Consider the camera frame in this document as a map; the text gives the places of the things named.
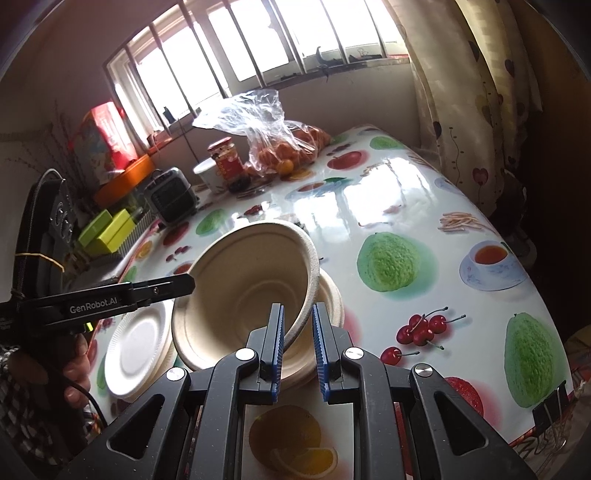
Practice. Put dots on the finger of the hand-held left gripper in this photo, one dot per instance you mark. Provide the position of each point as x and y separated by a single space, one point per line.
171 284

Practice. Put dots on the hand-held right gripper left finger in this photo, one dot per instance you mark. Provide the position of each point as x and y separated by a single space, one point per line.
277 350

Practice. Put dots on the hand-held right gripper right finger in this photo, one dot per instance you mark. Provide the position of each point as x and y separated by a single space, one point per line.
319 350

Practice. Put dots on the beige paper bowl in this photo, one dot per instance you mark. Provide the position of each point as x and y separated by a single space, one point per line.
295 376
330 300
240 286

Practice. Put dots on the white foam plate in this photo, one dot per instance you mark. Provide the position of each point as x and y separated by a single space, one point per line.
134 350
164 364

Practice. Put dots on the person's left forearm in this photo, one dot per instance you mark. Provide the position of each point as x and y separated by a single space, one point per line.
27 406

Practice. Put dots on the person's left hand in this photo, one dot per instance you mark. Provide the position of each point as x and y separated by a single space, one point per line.
76 369

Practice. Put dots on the large green box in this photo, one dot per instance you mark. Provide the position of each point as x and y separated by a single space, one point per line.
117 230

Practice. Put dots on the small grey desk heater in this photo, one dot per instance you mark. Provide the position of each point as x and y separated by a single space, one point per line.
173 196

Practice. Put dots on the thin green box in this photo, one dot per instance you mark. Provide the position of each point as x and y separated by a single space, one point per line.
94 230

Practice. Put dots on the orange plastic basin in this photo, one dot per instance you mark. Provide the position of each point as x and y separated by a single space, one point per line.
124 182

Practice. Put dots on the white paper cup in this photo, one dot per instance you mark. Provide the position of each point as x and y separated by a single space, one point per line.
207 177

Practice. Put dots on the glass jar with red label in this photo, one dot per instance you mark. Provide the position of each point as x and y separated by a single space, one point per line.
226 164

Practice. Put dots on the red gift box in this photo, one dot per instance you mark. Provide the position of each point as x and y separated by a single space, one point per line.
104 138

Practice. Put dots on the clear plastic bag of oranges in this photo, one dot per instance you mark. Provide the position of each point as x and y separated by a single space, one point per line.
277 143

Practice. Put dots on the fruit print tablecloth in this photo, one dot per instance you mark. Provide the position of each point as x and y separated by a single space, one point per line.
415 194

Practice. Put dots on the barred window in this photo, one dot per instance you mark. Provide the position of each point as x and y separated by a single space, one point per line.
240 55

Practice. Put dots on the black binder clip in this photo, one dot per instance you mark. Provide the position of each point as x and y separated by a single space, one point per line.
551 415

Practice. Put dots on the cream heart print curtain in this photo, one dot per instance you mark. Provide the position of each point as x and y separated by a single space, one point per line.
461 92

